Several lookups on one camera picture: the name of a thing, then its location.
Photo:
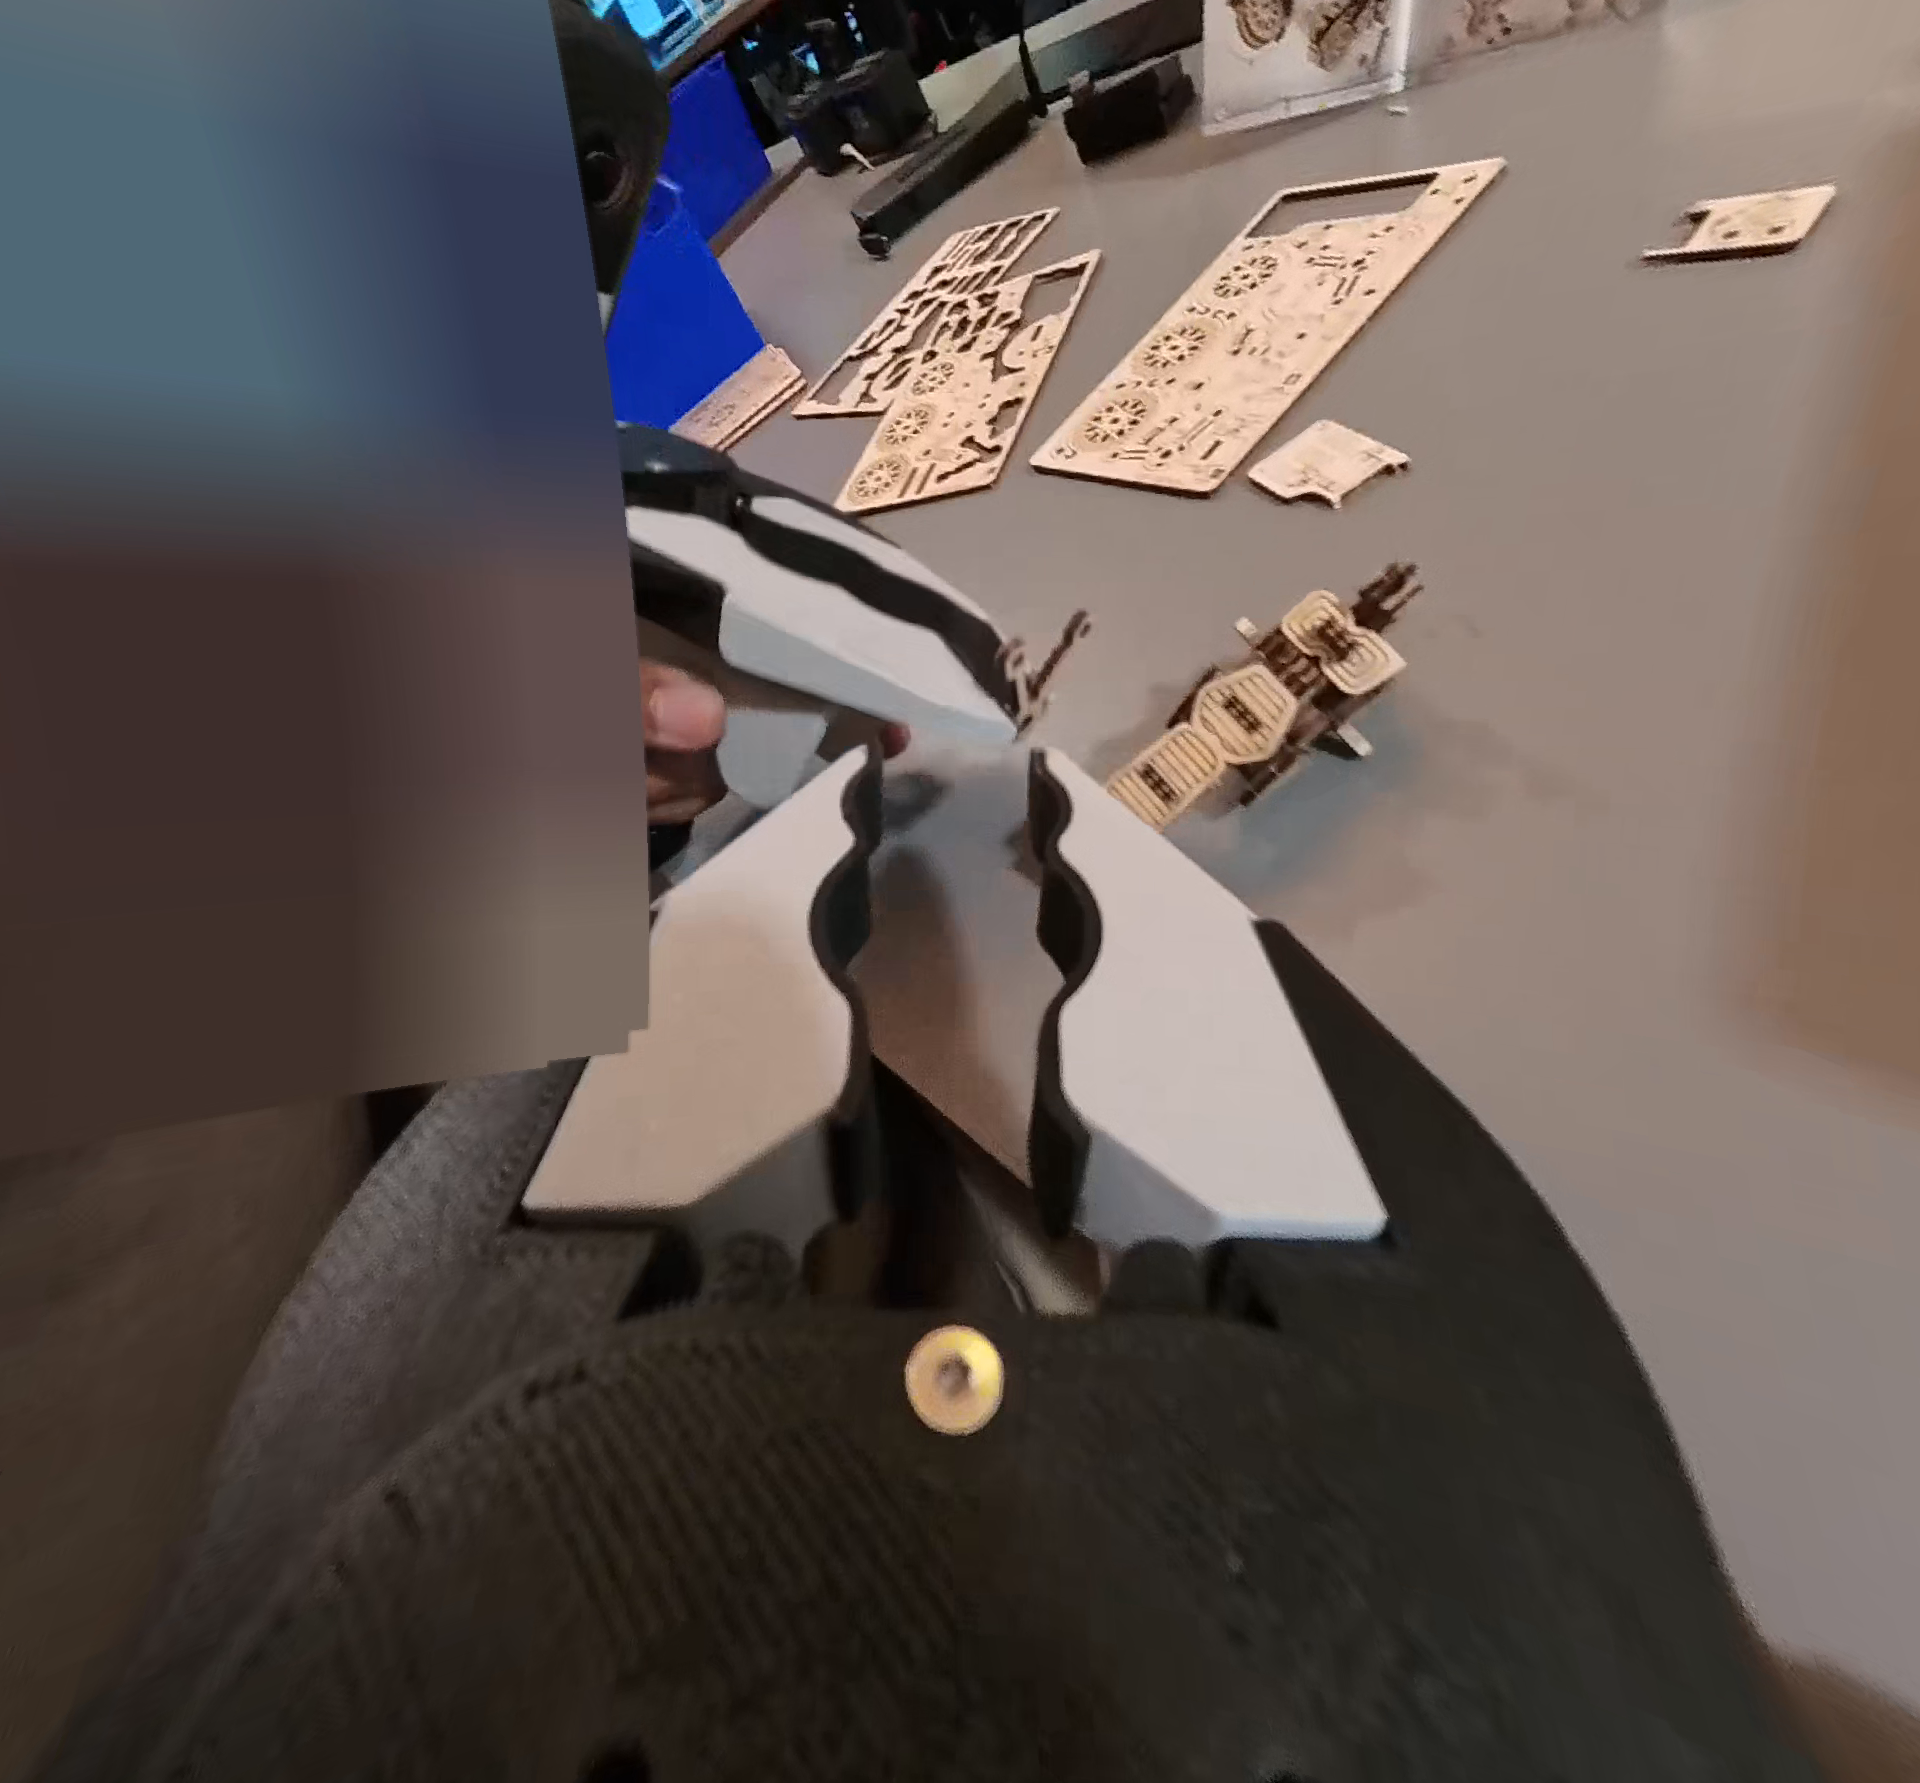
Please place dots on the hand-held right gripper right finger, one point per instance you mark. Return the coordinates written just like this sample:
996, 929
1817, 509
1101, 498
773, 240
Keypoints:
1200, 1064

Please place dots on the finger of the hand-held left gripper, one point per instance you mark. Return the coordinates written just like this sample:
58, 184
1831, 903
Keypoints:
863, 552
855, 666

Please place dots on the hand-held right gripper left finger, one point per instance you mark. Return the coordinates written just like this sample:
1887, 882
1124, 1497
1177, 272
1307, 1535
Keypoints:
703, 1048

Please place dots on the small dark wooden puzzle piece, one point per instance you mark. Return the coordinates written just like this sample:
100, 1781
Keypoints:
1039, 666

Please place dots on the wooden puzzle model assembly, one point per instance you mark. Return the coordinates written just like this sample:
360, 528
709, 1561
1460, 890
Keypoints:
1247, 709

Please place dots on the person's left hand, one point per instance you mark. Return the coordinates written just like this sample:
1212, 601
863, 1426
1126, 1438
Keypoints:
681, 739

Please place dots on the punched-out wooden puzzle sheet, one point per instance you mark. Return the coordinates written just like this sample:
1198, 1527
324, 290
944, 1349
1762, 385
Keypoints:
918, 474
927, 302

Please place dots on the engraved wooden board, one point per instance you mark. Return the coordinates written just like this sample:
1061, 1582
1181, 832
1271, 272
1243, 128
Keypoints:
746, 399

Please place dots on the blue plastic crate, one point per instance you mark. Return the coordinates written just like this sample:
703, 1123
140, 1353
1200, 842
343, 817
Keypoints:
676, 313
712, 133

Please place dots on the wooden puzzle sheet with wheels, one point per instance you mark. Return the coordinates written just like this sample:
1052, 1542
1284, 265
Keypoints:
1200, 356

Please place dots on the long black bar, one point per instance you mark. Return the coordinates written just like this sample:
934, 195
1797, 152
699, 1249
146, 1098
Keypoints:
948, 175

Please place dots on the black equipment pile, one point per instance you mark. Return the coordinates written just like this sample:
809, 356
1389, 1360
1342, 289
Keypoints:
855, 92

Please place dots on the small torn-edge wooden card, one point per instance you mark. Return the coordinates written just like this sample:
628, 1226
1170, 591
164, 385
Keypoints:
1331, 463

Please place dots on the small black box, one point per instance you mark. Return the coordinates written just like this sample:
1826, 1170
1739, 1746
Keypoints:
1126, 111

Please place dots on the rectangular engraved wooden card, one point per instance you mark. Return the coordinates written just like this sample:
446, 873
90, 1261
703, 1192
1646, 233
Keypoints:
1746, 221

